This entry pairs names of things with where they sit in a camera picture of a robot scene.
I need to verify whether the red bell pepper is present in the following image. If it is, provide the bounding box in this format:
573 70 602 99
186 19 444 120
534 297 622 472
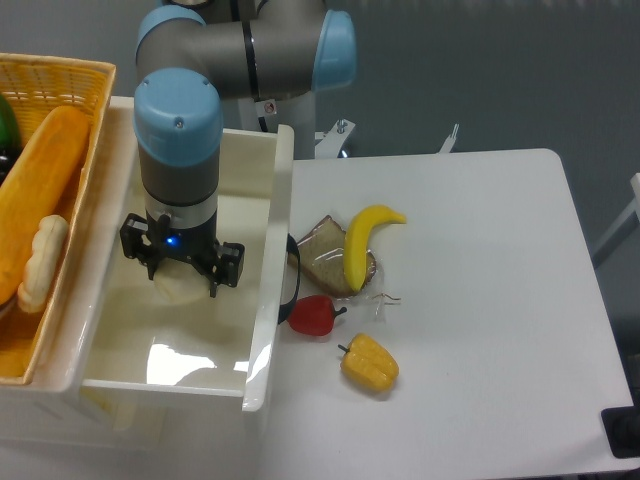
288 295 347 337

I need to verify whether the white drawer cabinet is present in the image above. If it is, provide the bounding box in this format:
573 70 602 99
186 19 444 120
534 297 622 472
1 97 269 447

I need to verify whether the open white upper drawer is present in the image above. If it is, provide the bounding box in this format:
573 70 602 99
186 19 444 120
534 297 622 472
82 125 294 413

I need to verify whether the yellow bell pepper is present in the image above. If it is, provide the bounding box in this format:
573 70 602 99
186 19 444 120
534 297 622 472
338 333 399 393

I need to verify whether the green pepper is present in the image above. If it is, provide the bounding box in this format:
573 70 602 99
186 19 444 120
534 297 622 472
0 96 22 150

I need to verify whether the bread slice in plastic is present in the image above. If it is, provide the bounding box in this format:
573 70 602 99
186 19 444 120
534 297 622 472
297 215 402 321

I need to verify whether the dark eggplant in basket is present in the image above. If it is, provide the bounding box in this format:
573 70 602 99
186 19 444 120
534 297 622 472
0 146 21 184

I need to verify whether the small white bread roll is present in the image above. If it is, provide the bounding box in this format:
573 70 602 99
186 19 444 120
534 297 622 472
18 215 69 314

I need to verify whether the black object at edge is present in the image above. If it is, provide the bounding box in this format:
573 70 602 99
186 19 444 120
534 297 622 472
601 406 639 459

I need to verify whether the yellow wicker basket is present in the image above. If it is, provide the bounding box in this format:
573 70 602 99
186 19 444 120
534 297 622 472
1 53 116 386

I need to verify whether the black drawer handle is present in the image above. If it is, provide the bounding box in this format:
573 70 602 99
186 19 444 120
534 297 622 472
277 234 301 325

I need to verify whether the yellow banana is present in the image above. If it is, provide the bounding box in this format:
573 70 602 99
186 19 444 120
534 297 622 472
343 204 407 292

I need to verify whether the orange baguette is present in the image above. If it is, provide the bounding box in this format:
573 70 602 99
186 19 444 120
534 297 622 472
1 106 91 303

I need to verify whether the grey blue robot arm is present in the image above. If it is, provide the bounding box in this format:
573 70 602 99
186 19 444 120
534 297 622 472
121 1 357 296

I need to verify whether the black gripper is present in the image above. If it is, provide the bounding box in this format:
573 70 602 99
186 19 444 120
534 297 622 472
119 213 245 298

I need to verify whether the pale white pear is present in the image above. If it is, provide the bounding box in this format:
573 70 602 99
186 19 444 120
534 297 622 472
153 259 209 304

